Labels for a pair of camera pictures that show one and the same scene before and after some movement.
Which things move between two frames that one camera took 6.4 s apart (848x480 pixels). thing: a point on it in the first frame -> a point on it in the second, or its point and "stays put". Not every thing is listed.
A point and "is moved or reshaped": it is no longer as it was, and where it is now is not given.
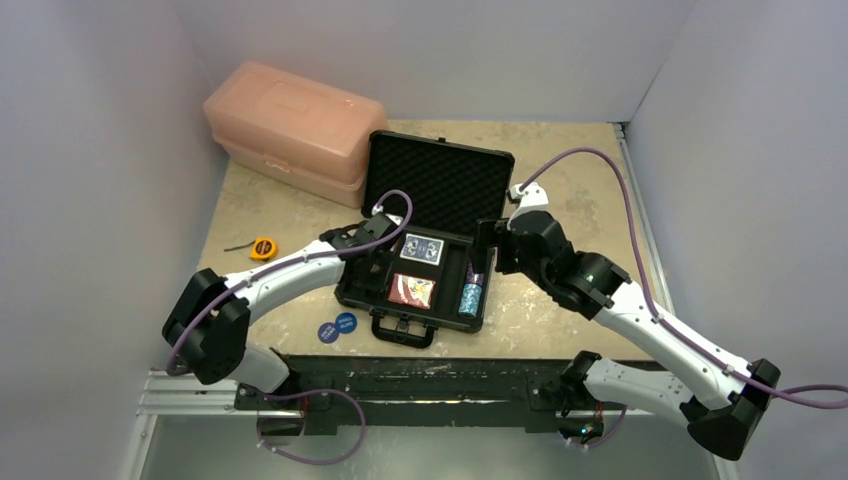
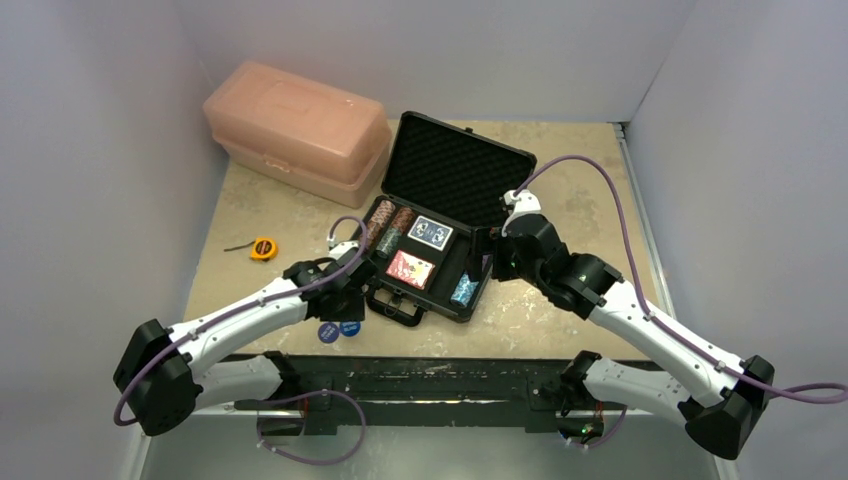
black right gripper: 486,234 stays put
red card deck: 410,290 -> 410,269
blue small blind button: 345,322 stays put
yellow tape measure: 265,248 stays put
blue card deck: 423,249 -> 430,233
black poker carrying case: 435,190 is moved or reshaped
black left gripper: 377,282 -> 351,313
